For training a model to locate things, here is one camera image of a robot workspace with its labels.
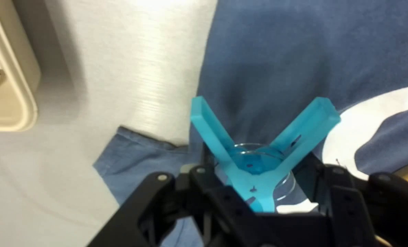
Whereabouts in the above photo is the blue plastic clothes peg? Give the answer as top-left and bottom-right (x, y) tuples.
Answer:
(191, 95), (341, 212)

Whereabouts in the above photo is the beige cutlery tray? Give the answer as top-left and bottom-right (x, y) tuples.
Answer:
(0, 0), (41, 131)

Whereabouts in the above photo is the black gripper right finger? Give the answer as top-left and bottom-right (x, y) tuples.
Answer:
(304, 159), (408, 247)

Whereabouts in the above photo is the blue t-shirt with print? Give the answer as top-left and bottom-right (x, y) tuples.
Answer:
(92, 0), (408, 247)

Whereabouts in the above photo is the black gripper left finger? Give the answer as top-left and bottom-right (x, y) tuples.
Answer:
(88, 167), (241, 247)

